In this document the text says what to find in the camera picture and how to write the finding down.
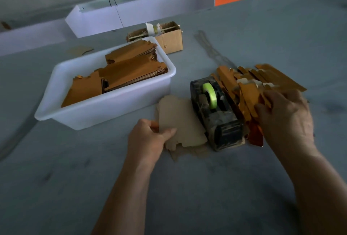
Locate person's right hand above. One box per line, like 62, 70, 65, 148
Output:
255, 89, 316, 154

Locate person's left hand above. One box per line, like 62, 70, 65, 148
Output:
127, 119, 177, 165

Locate pile of beige blanks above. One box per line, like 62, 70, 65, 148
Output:
156, 95, 209, 159

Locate pile of gold boxes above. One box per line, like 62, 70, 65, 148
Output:
214, 63, 307, 147

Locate gold cartons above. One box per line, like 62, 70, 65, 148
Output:
61, 40, 169, 108

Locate person's left forearm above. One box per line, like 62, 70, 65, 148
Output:
92, 159, 155, 235

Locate person's right forearm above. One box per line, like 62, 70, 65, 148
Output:
284, 144, 347, 235

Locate white plastic bin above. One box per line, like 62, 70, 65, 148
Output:
35, 36, 177, 130

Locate black tape dispenser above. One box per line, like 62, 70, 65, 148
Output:
190, 76, 246, 152

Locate green tape roll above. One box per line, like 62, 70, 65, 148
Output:
202, 82, 218, 110

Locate small cardboard box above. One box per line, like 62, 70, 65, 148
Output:
127, 21, 183, 54

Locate long white tray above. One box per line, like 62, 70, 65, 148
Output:
0, 20, 74, 57
65, 0, 216, 39

